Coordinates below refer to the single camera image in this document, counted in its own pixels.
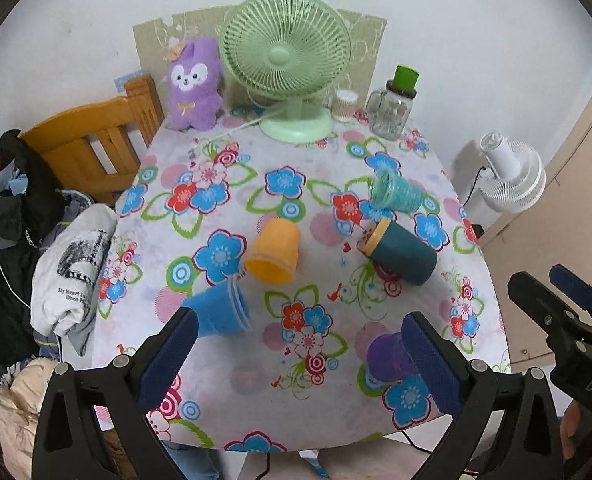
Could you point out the purple plush toy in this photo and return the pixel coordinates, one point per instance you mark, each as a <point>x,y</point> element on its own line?
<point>194,90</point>

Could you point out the purple cup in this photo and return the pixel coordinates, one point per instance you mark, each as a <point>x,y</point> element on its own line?
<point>385,355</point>

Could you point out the white fan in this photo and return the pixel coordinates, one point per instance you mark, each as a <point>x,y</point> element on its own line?
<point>518,175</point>

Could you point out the blue jeans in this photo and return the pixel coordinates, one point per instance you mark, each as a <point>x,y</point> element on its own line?
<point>196,462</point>

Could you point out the clear cotton swab jar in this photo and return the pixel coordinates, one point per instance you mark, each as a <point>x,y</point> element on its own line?
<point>344,106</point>

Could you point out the green table fan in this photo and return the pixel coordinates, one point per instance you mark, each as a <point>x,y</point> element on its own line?
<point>286,55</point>

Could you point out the dark teal cup yellow rim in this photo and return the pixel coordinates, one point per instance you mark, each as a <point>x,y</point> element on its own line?
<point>405,255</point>

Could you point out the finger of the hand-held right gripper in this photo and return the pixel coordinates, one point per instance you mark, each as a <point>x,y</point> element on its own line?
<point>573,285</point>
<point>540,305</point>

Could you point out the wooden chair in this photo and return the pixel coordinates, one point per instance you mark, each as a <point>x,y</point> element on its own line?
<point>76,135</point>

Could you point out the teal ribbed cup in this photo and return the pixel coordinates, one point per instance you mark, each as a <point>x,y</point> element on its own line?
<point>398,192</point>

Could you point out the person's right hand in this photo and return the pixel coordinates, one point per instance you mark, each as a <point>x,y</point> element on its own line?
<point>571,427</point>

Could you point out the black jacket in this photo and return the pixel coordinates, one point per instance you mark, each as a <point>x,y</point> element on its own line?
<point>6,285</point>

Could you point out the white printed t-shirt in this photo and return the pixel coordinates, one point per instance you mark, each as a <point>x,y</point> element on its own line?
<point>78,240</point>

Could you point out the orange cup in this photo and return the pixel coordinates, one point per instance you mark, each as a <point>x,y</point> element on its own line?
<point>276,250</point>

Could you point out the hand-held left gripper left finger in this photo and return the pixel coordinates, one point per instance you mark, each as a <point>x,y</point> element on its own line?
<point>168,355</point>

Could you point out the beige cloth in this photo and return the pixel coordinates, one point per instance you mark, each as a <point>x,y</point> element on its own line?
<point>21,392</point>

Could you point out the floral tablecloth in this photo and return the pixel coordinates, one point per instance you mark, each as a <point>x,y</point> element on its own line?
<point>256,355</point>

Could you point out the blue cup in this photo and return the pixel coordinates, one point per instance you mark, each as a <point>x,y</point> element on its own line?
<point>216,310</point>

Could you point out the glass mug with green lid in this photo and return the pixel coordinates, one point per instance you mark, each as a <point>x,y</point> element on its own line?
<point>389,110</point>

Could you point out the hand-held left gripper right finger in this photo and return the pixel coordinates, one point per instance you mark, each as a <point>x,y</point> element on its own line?
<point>431,365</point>

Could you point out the beige wooden cabinet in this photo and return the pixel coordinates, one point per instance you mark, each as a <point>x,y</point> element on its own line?
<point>565,200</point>

